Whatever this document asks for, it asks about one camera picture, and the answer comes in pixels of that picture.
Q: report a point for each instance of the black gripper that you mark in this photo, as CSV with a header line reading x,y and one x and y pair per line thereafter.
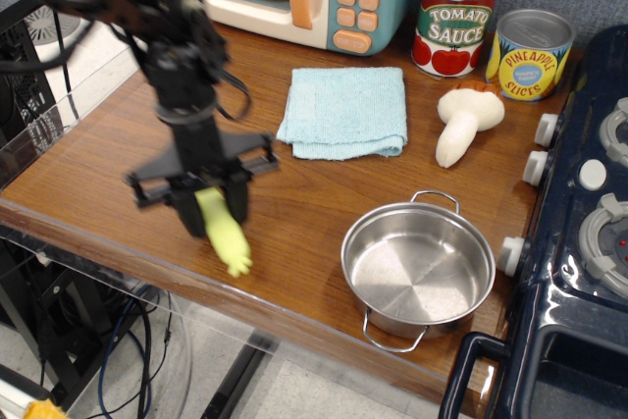
x,y
202,155

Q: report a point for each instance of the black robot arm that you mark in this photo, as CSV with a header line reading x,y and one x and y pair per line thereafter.
x,y
183,58

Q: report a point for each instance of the silver metal pot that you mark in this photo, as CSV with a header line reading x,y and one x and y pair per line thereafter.
x,y
417,270

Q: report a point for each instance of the light blue folded cloth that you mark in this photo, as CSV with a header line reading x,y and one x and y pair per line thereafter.
x,y
338,114

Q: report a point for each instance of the black computer tower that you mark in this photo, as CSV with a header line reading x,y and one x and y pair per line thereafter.
x,y
26,97

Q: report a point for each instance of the white plush mushroom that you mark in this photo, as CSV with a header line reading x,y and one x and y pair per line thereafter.
x,y
468,108

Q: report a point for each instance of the white stove knob lower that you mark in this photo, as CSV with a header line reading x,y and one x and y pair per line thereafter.
x,y
509,255

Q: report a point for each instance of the white stove knob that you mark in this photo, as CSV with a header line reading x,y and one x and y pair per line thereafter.
x,y
509,255
535,167
545,129

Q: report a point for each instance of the tomato sauce can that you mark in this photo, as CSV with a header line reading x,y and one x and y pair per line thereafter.
x,y
449,36

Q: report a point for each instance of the white stove knob middle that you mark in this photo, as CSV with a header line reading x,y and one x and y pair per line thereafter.
x,y
535,167

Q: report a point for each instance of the white stove knob upper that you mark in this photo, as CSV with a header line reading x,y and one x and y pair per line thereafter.
x,y
545,129

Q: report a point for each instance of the pineapple slices can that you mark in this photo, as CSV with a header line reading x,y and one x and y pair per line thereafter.
x,y
529,52

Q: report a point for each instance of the dark blue toy stove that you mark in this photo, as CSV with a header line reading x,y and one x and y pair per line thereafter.
x,y
565,351

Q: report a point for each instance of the grey stove burner lower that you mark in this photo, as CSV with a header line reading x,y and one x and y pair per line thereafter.
x,y
602,241

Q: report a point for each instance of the grey stove burner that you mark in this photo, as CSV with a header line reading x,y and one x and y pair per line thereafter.
x,y
602,241
615,149

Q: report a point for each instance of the grey stove burner upper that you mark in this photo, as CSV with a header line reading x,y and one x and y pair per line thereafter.
x,y
615,149

